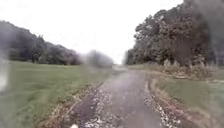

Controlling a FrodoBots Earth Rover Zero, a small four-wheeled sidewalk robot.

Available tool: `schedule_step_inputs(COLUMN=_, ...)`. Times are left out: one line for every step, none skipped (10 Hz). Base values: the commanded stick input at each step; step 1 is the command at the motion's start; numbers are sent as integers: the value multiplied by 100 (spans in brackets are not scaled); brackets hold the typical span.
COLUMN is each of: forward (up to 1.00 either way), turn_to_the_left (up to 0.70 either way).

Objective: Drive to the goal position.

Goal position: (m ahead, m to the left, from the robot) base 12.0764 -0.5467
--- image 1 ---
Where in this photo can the grass verge with dry stalks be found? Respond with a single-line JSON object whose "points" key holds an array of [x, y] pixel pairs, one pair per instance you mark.
{"points": [[190, 91]]}

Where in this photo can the tall dark tree stand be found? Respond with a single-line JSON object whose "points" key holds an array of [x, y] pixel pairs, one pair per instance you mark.
{"points": [[173, 36]]}

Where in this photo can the green grass field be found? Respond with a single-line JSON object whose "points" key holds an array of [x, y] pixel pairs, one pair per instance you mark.
{"points": [[40, 86]]}

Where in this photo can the robot's own part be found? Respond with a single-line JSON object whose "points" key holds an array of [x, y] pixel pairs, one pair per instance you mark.
{"points": [[74, 126]]}

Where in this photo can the wood of dark trees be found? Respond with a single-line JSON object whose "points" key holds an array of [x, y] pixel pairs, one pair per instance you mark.
{"points": [[40, 50]]}

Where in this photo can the wet grey gravel path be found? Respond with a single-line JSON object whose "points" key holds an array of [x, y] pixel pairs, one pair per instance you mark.
{"points": [[125, 100]]}

